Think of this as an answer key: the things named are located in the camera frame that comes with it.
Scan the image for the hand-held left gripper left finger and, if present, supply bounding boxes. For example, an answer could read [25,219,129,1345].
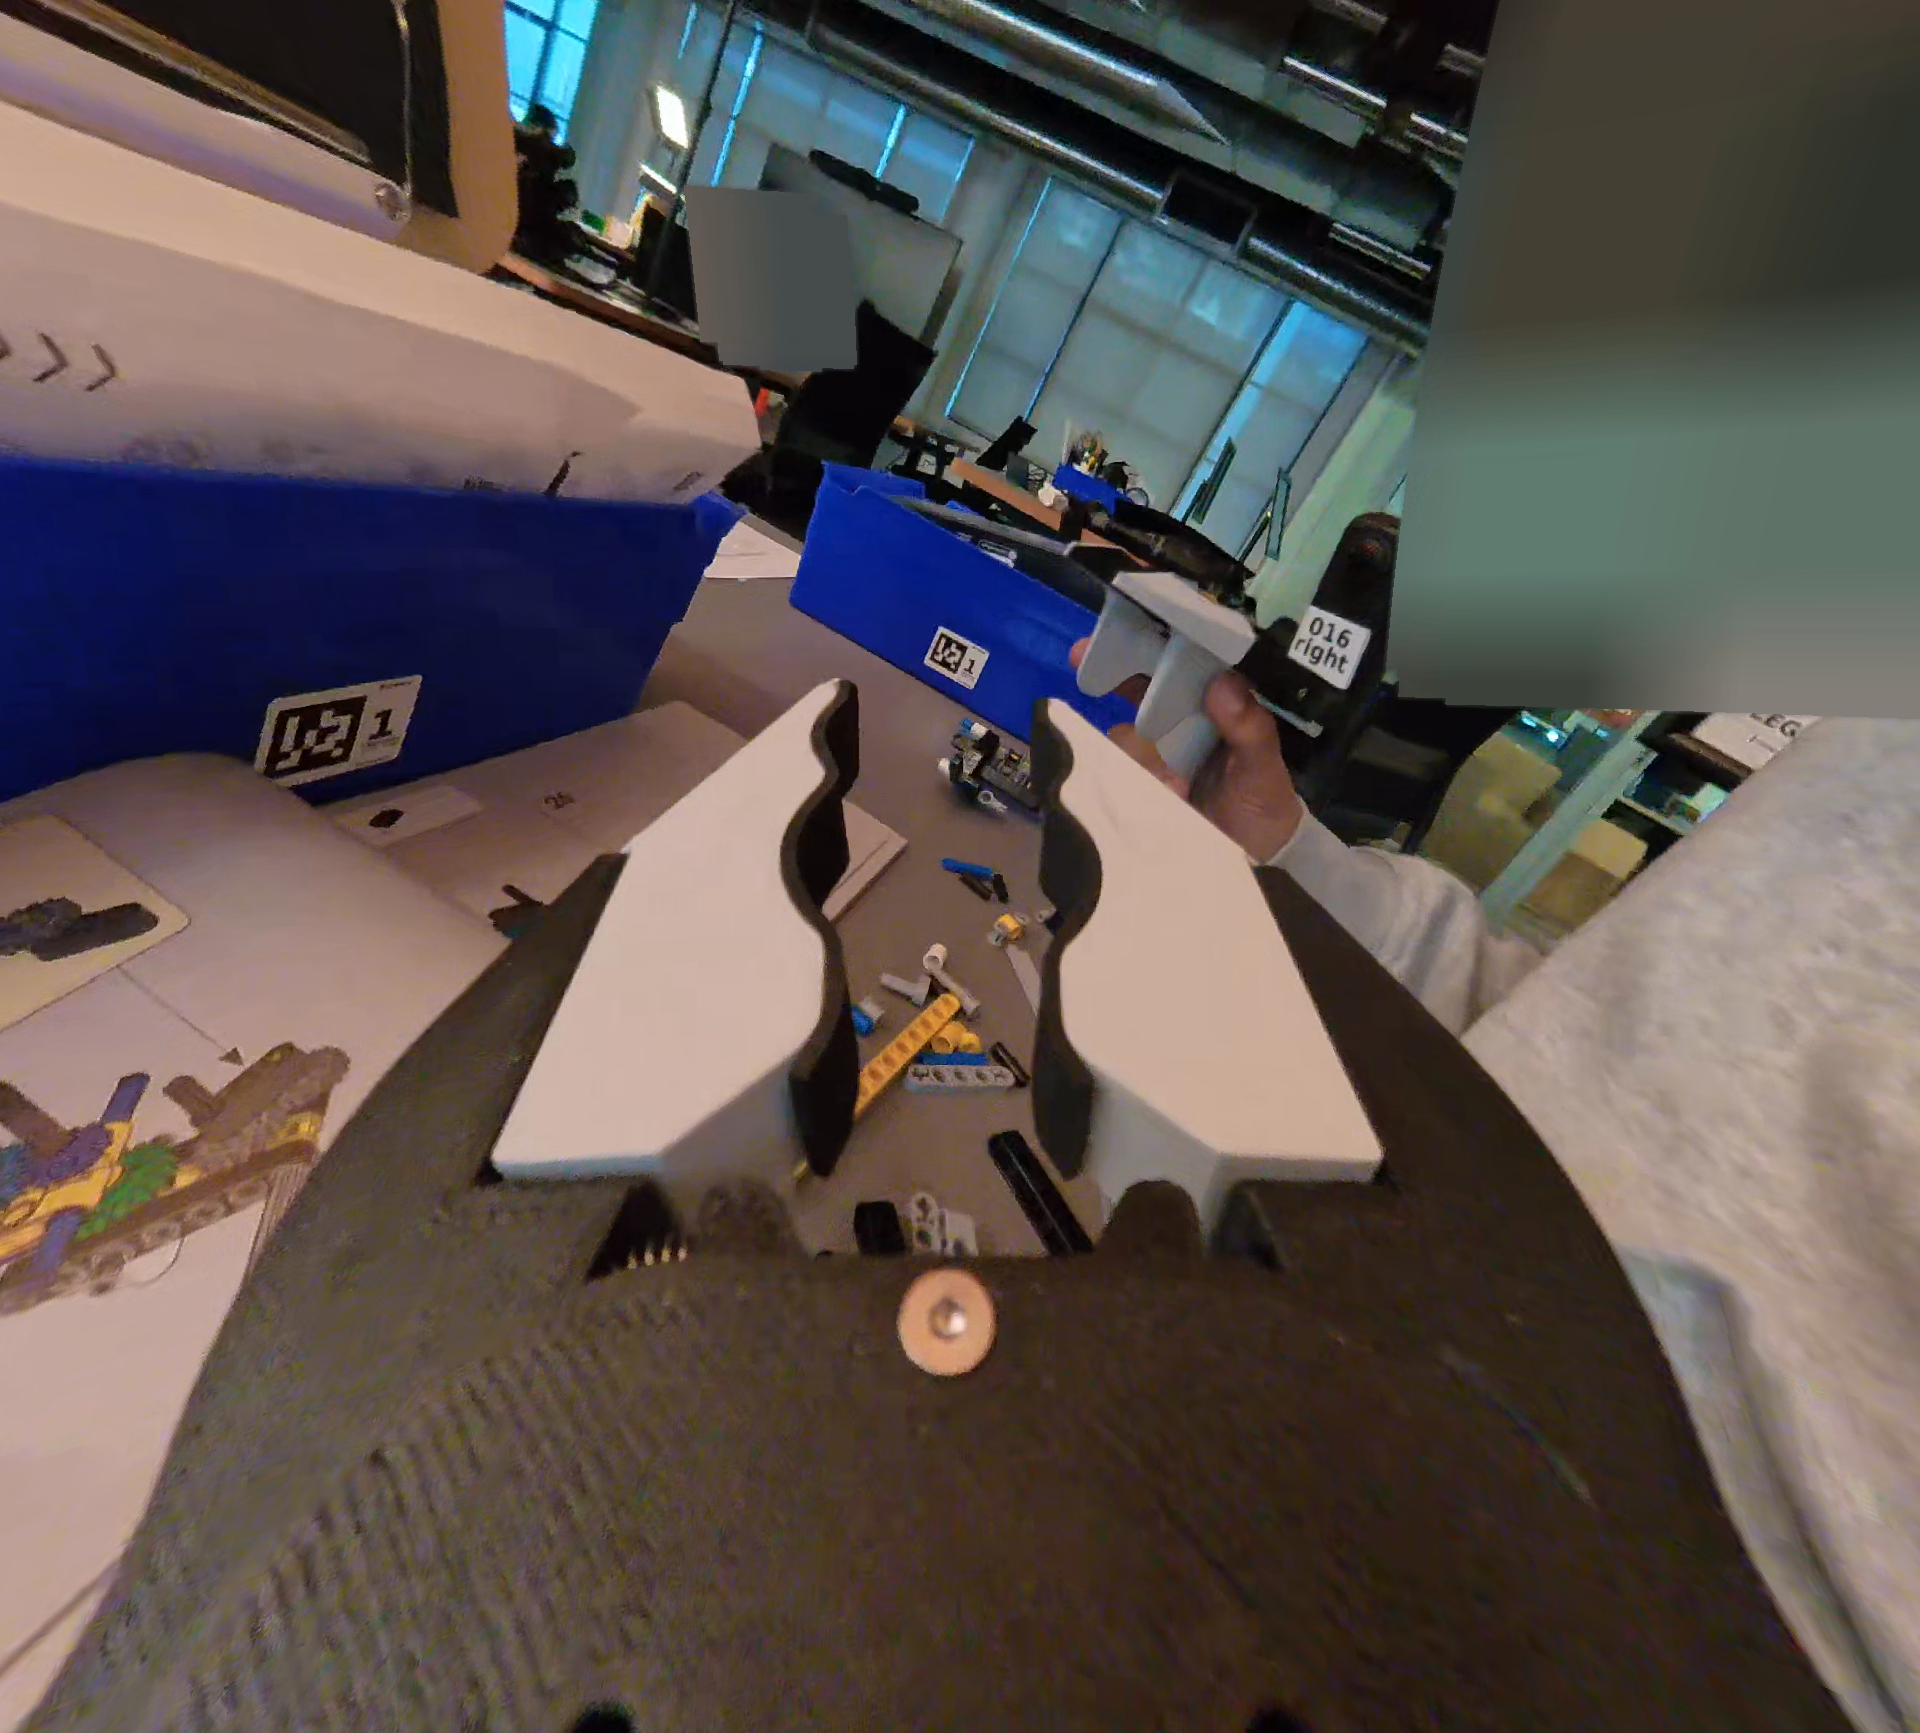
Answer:
[489,678,868,1216]

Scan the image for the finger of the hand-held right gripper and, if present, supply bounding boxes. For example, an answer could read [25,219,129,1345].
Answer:
[1067,505,1253,605]

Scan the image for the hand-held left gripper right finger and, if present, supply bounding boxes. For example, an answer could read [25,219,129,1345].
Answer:
[1032,698,1386,1216]

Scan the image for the person's right forearm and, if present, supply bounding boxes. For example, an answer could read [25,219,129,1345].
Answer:
[1256,807,1547,1036]

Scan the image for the yellow long lego beam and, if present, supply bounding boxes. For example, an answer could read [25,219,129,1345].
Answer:
[847,993,965,1122]

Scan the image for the black long lego beam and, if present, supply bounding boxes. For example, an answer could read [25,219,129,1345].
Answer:
[984,1128,1098,1258]

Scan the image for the scattered small lego pins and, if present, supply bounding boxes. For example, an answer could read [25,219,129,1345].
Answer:
[861,854,1060,1091]

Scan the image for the black white lego assembly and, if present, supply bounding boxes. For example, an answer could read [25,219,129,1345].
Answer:
[938,717,1044,821]

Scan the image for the open lego instruction booklet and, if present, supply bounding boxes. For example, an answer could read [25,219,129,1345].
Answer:
[0,698,911,1704]

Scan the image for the person's right hand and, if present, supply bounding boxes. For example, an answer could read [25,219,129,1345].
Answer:
[1067,633,1309,869]

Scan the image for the cluttered wooden background desk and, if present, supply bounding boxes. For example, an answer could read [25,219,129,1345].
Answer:
[900,412,1261,564]

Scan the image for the cardboard boxes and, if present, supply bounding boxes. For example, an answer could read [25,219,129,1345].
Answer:
[1415,712,1652,933]

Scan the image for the blue plastic bin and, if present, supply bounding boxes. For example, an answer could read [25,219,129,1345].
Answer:
[0,454,747,808]
[788,459,1149,736]

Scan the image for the black office chair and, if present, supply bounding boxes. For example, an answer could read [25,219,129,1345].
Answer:
[756,299,944,533]

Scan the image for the white marker sign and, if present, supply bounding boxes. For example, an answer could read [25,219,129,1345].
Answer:
[1685,710,1820,774]

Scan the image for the white paper packaging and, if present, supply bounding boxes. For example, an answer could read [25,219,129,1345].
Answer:
[0,97,763,508]

